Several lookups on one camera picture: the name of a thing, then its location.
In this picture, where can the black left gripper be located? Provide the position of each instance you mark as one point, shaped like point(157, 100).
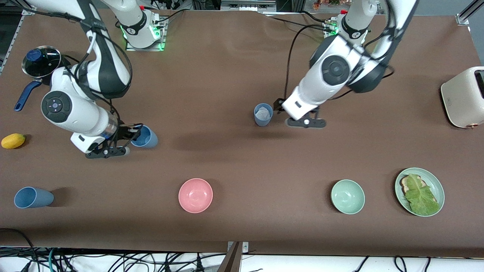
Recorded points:
point(280, 104)

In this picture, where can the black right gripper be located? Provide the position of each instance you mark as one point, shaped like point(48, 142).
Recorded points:
point(123, 131)

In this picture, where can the blue plastic cup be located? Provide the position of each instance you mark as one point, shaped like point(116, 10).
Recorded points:
point(36, 198)
point(148, 139)
point(262, 120)

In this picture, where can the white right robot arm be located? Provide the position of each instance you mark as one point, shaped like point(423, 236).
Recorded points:
point(75, 111)

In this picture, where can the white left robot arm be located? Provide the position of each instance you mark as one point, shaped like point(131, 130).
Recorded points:
point(321, 87)

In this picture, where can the brown table cover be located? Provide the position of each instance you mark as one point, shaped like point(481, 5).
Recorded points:
point(242, 158)

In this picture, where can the pink bowl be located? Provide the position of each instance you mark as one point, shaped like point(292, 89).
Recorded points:
point(195, 195)

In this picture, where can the light green bowl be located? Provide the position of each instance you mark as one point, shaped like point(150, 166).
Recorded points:
point(348, 197)

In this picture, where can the yellow lemon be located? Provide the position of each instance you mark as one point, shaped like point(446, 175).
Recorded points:
point(13, 141)

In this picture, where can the toasted bread slice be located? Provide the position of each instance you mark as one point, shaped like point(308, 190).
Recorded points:
point(404, 184)

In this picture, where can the green lettuce leaf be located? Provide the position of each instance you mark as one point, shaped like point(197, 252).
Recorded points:
point(421, 198)

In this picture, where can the light green plate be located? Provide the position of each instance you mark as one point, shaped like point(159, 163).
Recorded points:
point(435, 185)

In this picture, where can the cream toaster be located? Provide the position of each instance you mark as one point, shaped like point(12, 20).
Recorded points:
point(461, 98)

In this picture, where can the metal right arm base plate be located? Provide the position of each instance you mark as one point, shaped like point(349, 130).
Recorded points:
point(163, 34)

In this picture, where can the metal table bracket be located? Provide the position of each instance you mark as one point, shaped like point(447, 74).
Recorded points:
point(245, 247)

